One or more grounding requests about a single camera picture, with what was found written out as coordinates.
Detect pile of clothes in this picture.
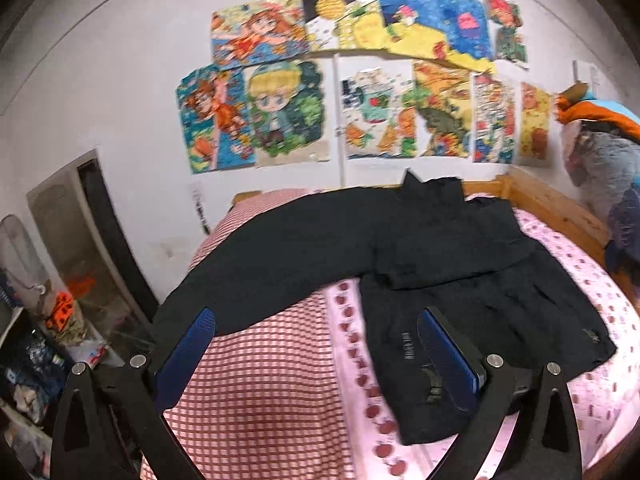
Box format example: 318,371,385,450
552,81,640,288

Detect orange toy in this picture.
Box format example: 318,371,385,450
45,291,77,332

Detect black hanging cable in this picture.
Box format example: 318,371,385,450
192,185,212,237

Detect blue orange-haired figure wall poster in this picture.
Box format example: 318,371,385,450
175,65,252,176

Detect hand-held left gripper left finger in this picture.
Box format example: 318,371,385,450
50,306,217,480

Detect orange cloth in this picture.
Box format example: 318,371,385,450
554,96,640,142

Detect cluttered shelf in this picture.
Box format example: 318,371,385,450
0,305,128,466

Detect white wall conduit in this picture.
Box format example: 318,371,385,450
332,54,348,192

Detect orange and green wall poster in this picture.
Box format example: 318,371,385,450
413,59,474,159

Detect yellow moon wall poster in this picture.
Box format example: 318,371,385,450
299,0,387,54

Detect small red-haired figure wall poster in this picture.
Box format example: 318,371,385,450
481,0,529,69

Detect blond figure wall poster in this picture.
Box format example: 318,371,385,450
242,58,333,168

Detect fruit print wall poster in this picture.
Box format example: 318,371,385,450
339,62,422,161

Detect narrow colourful comic wall poster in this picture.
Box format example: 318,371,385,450
471,71,517,166

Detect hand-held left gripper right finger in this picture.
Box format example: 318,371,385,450
416,306,584,480

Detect large blue and yellow wall poster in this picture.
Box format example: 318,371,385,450
372,0,497,75

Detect black garment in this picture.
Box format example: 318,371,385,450
152,169,618,447

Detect orange-haired girl wall poster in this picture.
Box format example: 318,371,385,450
209,0,312,70

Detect clear plastic cover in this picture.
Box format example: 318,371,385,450
0,214,52,311

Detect wooden bed frame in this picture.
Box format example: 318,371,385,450
231,166,640,311

